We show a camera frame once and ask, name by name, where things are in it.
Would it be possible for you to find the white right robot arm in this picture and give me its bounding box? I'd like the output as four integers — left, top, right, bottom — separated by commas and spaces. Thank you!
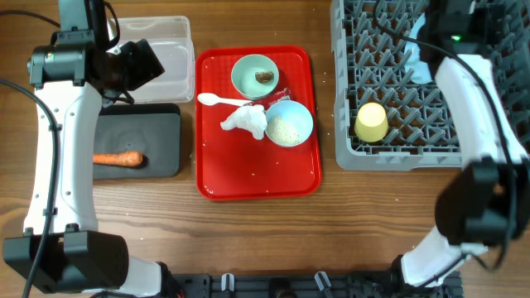
394, 1, 529, 291

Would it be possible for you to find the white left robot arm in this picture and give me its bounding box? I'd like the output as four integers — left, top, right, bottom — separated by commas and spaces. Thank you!
3, 40, 185, 297

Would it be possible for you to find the grey dishwasher rack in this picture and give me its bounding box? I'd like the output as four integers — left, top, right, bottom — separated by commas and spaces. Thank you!
330, 0, 529, 171

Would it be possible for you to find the brown food scrap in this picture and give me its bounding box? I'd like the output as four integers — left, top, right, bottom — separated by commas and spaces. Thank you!
255, 71, 274, 84

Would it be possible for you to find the red snack wrapper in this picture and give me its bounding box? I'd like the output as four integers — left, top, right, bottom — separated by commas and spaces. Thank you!
245, 88, 292, 110

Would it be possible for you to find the clear plastic bin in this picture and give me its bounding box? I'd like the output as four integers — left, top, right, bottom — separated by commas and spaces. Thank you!
108, 16, 195, 104

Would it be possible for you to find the white rice pile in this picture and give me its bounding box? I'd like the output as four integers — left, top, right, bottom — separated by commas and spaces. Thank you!
266, 116, 301, 147

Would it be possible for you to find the white napkin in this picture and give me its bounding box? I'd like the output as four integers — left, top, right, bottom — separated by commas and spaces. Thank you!
220, 105, 267, 140

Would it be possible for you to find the black tray bin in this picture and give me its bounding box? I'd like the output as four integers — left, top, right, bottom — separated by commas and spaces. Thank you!
94, 103, 181, 180

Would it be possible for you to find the green bowl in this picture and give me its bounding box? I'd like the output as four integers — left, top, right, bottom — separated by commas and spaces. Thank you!
231, 54, 280, 100

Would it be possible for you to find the light blue bowl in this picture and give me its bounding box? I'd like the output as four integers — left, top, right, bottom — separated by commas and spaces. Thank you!
265, 100, 314, 147

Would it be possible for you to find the yellow cup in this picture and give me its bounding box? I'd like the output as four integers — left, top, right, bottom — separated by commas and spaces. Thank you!
354, 103, 388, 142

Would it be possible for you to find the white plastic spoon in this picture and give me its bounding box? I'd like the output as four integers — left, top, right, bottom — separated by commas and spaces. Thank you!
197, 93, 251, 107

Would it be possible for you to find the red plastic tray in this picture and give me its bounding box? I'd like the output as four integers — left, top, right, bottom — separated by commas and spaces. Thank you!
195, 46, 321, 201

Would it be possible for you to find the light blue plate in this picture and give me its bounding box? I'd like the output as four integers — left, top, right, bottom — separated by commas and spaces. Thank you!
404, 13, 432, 84

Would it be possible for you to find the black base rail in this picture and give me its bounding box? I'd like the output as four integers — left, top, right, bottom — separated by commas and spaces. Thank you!
173, 272, 465, 298

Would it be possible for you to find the orange carrot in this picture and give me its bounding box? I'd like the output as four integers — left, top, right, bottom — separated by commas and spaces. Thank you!
93, 151, 143, 167

